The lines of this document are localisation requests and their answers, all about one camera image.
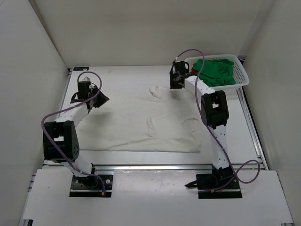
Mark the aluminium left table rail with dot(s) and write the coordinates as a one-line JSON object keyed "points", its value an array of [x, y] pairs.
{"points": [[55, 90]]}

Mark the dark blue table label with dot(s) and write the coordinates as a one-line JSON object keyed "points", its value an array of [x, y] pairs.
{"points": [[80, 68]]}

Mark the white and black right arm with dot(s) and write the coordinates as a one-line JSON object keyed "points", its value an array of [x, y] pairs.
{"points": [[213, 108]]}

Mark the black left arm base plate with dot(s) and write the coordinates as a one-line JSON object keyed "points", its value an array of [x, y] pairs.
{"points": [[94, 188]]}

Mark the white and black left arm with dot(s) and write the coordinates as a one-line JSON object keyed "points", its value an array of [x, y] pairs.
{"points": [[60, 141]]}

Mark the aluminium right table rail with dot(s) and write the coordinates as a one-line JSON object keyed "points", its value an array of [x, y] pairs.
{"points": [[252, 128]]}

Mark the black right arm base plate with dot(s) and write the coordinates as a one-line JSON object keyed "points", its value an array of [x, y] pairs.
{"points": [[219, 184]]}

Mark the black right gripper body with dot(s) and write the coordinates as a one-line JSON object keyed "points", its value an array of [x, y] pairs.
{"points": [[179, 86]]}

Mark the green t shirt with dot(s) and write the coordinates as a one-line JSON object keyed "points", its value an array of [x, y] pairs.
{"points": [[218, 72]]}

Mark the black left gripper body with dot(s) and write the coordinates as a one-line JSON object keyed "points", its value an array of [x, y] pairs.
{"points": [[93, 89]]}

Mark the white front cover board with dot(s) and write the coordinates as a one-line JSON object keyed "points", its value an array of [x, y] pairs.
{"points": [[149, 198]]}

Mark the white t shirt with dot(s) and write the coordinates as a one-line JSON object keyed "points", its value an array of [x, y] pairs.
{"points": [[155, 119]]}

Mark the white plastic basket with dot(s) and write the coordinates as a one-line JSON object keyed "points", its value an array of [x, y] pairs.
{"points": [[239, 72]]}

